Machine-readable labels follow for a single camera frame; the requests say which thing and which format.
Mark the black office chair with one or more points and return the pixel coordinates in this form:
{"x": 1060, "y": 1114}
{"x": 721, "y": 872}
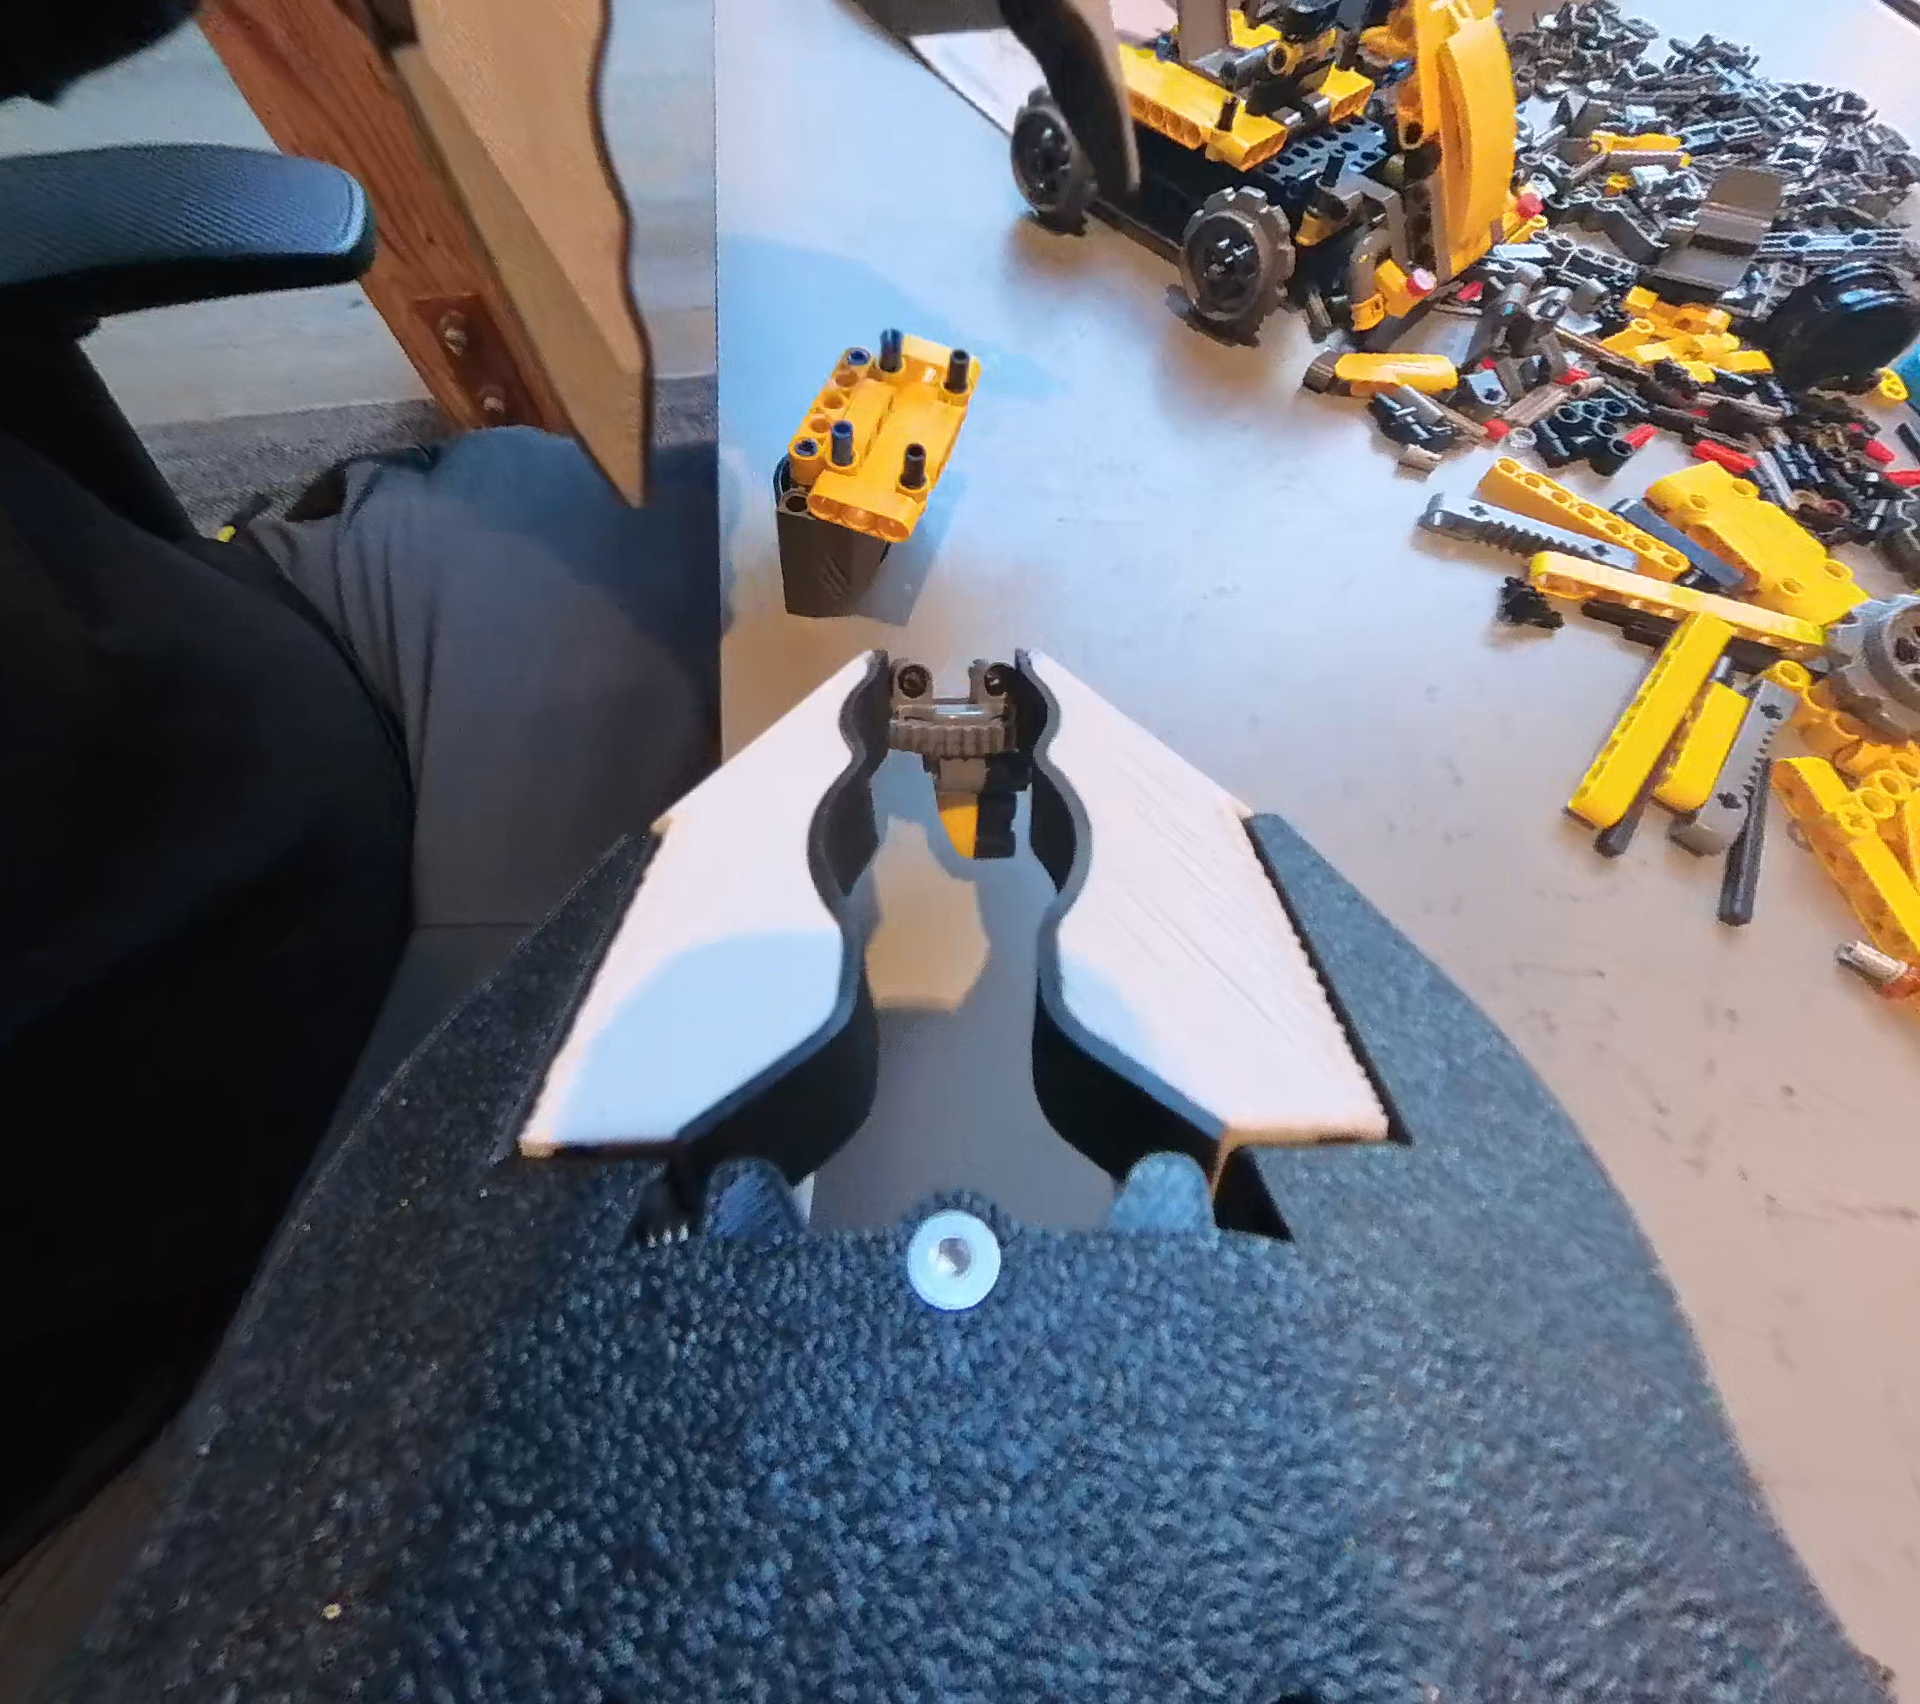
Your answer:
{"x": 150, "y": 218}

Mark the yellow frame block assembly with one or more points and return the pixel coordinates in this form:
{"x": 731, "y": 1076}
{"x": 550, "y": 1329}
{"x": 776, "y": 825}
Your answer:
{"x": 879, "y": 458}

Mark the person's black top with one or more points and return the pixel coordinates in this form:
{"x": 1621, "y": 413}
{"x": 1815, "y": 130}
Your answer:
{"x": 150, "y": 984}

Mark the yellow black toy vehicle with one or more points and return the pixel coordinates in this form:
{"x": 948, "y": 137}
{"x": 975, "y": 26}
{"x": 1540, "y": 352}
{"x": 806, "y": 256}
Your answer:
{"x": 1304, "y": 159}

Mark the grey wheel hub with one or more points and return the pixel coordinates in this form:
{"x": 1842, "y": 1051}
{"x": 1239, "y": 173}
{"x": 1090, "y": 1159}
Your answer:
{"x": 1883, "y": 662}

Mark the wooden post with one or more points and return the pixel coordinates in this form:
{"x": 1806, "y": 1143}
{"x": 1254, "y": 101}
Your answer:
{"x": 345, "y": 174}

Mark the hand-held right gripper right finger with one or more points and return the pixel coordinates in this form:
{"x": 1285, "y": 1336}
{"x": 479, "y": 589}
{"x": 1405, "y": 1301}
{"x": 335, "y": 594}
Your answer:
{"x": 1201, "y": 984}

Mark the grey gear block assembly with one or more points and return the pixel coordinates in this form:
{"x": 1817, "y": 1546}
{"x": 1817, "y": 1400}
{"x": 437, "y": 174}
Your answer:
{"x": 952, "y": 729}

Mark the small black connector piece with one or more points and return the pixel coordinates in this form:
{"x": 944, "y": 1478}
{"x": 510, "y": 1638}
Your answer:
{"x": 1531, "y": 607}

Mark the black rubber tyre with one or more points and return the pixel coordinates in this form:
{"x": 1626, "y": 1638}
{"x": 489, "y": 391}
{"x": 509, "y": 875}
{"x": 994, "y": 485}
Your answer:
{"x": 1844, "y": 325}

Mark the pile of loose building pieces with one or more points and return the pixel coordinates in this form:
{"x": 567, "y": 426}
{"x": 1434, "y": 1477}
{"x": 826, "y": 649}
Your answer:
{"x": 1725, "y": 534}

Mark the yellow curved panel piece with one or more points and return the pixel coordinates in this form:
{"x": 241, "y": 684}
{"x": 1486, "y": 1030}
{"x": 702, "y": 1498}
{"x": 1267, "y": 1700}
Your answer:
{"x": 1395, "y": 373}

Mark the grey toothed rack piece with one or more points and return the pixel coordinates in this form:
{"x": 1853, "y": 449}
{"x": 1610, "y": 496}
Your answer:
{"x": 1479, "y": 526}

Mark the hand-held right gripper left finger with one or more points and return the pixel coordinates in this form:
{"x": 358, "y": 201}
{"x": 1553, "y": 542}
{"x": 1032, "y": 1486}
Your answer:
{"x": 704, "y": 984}

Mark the light grey desk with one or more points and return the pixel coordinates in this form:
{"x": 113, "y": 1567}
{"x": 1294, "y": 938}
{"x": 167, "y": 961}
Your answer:
{"x": 1201, "y": 458}

